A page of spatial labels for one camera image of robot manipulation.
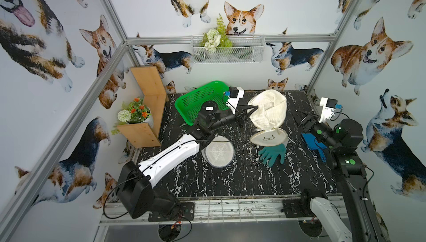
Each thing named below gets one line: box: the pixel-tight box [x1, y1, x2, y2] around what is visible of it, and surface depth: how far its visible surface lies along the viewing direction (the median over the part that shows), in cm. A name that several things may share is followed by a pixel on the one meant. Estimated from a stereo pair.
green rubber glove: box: [257, 143, 287, 168], surface depth 92 cm
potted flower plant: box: [110, 97, 154, 132], surface depth 85 cm
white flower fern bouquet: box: [199, 13, 233, 54], surface depth 82 cm
